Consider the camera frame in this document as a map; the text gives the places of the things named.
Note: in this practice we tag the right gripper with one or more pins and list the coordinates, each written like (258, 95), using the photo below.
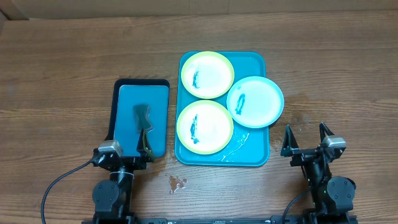
(306, 152)

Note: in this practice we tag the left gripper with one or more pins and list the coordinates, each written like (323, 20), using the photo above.
(140, 163)

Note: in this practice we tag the green and yellow sponge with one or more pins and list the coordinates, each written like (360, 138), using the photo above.
(141, 117)

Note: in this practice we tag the light blue plate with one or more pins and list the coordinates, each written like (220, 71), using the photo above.
(255, 102)

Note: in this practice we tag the yellow-green plate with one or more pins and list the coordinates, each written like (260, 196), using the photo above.
(207, 75)
(204, 127)

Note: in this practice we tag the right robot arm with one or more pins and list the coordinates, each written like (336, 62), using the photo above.
(332, 196)

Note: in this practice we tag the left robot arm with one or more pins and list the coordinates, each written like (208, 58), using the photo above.
(112, 197)

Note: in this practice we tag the blue mat in tray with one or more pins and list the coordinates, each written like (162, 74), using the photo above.
(156, 97)

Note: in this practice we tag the small black tray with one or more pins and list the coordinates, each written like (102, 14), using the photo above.
(129, 81)

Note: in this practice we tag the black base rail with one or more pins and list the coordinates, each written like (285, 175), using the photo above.
(275, 219)

